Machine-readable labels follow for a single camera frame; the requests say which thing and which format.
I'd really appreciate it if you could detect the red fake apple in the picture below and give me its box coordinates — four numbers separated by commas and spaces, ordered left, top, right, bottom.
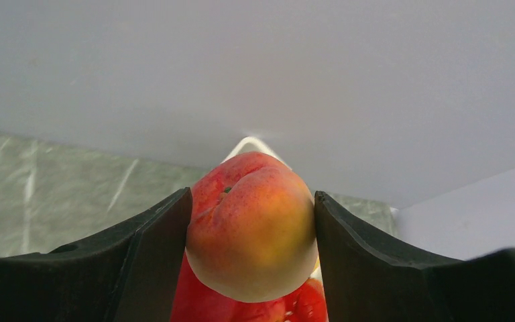
170, 257, 328, 322

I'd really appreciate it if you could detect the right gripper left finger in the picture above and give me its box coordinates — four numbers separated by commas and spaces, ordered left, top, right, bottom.
0, 188, 192, 321

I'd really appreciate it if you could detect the white plastic basket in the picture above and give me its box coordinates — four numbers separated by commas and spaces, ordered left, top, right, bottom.
221, 136, 290, 168

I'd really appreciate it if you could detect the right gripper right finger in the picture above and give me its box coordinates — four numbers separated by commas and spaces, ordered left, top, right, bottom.
314, 191, 515, 322

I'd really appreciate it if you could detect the orange red fake peach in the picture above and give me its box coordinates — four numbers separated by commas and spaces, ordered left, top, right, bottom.
185, 152, 318, 303

